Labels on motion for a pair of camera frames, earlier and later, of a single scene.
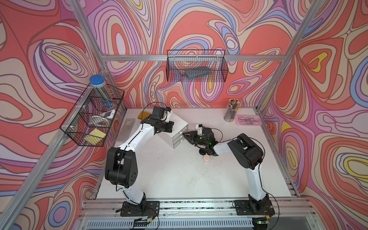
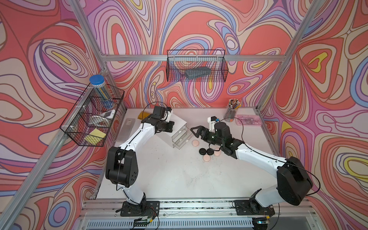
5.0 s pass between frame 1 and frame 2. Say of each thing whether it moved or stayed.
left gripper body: stayed
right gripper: moved
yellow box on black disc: stayed
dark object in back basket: stayed
